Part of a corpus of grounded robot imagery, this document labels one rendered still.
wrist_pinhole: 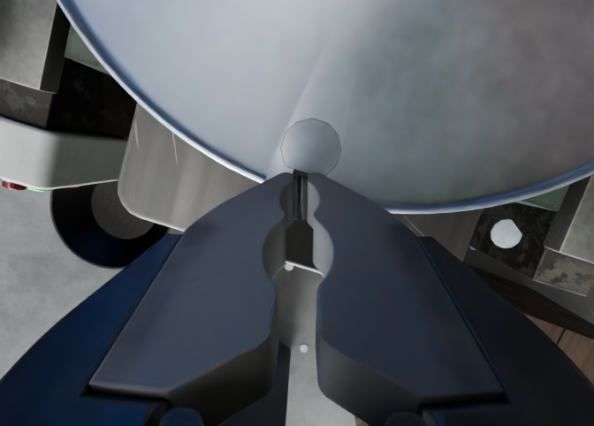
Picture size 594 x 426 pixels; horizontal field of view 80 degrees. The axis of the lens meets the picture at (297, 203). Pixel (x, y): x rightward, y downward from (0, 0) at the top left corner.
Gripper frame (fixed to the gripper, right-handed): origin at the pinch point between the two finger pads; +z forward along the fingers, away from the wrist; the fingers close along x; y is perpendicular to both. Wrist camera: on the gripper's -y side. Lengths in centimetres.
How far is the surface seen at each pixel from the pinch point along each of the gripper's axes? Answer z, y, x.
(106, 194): 69, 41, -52
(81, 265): 61, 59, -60
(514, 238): 11.5, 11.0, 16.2
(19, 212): 67, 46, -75
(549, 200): 12.9, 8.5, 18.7
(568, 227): 12.5, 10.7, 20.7
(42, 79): 17.1, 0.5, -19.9
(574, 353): 28, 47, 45
